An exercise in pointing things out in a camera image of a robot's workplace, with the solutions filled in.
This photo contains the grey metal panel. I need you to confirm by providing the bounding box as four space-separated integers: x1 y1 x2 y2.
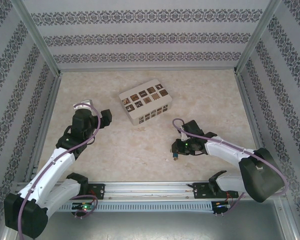
39 211 290 240

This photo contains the circuit board with green light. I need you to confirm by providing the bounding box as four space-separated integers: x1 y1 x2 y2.
71 203 95 211

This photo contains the aluminium frame post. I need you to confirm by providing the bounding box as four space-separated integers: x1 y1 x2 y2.
233 0 290 75
11 0 63 77

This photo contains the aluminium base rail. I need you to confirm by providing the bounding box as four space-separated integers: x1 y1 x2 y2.
14 181 286 201

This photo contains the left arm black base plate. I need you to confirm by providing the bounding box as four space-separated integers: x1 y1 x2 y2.
86 182 106 201

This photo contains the small black circuit board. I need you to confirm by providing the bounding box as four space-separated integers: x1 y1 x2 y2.
213 201 231 215

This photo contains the white tin box with pictures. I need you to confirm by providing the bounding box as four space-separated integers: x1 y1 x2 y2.
118 77 173 126

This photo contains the grey slotted cable duct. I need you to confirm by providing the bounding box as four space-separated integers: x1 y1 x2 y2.
57 201 214 213

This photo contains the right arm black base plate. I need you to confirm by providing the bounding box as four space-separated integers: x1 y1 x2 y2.
192 182 238 200

